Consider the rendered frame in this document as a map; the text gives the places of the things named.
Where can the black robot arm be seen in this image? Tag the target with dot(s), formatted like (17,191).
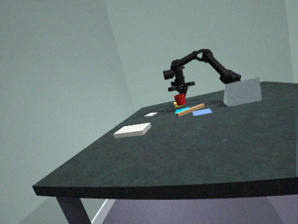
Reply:
(226,76)

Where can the red cup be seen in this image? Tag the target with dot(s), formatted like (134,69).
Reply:
(180,99)

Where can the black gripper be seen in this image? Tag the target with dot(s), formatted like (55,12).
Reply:
(181,86)

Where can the tan curved wooden bar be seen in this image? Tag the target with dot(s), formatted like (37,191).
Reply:
(190,110)

